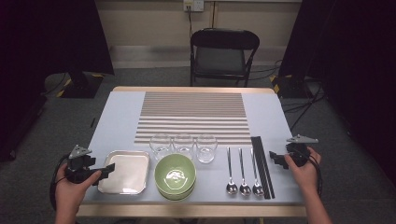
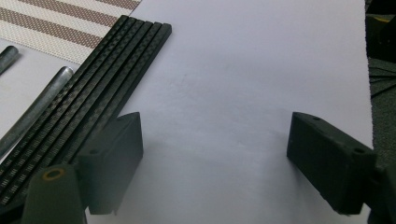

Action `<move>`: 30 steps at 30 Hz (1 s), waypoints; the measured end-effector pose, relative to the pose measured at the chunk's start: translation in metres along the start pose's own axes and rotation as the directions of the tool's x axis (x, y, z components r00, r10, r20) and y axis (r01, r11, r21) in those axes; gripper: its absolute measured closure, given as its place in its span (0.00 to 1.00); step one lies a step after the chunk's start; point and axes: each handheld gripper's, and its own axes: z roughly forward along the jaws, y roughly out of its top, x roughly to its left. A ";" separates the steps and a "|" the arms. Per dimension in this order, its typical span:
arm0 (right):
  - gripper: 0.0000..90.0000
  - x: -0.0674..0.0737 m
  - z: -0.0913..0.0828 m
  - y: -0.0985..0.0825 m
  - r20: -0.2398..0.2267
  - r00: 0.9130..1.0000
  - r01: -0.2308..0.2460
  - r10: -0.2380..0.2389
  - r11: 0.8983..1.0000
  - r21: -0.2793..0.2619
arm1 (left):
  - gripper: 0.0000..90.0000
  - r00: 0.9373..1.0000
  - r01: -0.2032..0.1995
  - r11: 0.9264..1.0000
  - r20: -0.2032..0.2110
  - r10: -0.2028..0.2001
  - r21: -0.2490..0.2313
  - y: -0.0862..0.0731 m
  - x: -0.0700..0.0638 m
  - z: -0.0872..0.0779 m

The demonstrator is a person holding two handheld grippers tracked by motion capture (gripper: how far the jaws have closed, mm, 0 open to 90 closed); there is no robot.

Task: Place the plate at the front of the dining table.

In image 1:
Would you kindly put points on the white square plate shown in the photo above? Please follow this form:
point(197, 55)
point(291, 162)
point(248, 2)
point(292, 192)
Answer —
point(124, 172)

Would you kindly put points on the person's left hand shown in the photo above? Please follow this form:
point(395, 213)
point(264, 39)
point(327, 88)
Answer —
point(70, 191)

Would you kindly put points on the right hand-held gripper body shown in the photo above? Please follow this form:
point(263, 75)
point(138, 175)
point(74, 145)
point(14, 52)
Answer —
point(299, 152)

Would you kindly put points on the row of black chopsticks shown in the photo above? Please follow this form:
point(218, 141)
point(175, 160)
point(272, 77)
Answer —
point(263, 168)

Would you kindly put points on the metal spoon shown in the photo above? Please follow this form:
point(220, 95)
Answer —
point(231, 188)
point(257, 189)
point(244, 189)

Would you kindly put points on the thin vertical wall conduit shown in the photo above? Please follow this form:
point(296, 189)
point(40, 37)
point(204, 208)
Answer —
point(213, 15)

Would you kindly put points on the white wall socket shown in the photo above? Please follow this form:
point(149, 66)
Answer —
point(193, 4)

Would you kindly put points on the black folding chair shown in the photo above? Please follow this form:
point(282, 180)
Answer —
point(224, 40)

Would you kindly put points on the black curtain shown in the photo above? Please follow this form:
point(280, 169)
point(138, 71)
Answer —
point(46, 31)
point(358, 62)

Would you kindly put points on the dark low block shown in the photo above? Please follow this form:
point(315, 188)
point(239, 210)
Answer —
point(18, 130)

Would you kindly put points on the striped woven placemat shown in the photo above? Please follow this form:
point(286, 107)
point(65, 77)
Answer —
point(193, 105)

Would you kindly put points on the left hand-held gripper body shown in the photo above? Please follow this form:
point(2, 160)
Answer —
point(79, 165)

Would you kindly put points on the black stand base hazard tape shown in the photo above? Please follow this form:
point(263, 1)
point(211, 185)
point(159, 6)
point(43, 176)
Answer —
point(81, 87)
point(291, 88)

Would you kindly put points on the clear drinking glass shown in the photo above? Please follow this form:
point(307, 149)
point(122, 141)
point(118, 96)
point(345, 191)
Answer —
point(183, 143)
point(160, 144)
point(206, 149)

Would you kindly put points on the person's right hand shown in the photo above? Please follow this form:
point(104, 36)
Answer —
point(306, 177)

